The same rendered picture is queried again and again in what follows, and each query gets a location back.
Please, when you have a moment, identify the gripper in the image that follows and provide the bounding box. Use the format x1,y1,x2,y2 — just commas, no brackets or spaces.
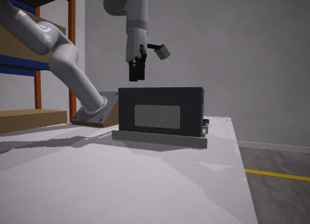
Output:
125,28,148,82

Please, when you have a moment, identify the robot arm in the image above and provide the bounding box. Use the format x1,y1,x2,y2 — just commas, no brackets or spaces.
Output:
0,0,170,115

